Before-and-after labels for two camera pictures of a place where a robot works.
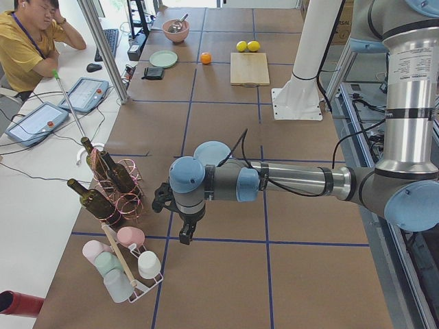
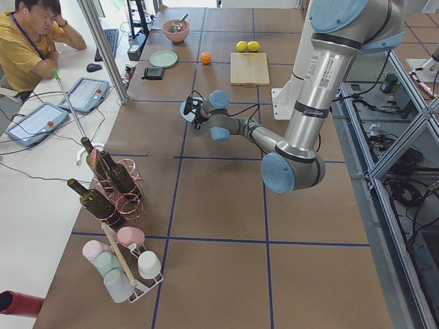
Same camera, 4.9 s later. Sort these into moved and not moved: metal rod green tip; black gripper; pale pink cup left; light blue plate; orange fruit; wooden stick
Moved: light blue plate; black gripper
Not moved: orange fruit; wooden stick; metal rod green tip; pale pink cup left
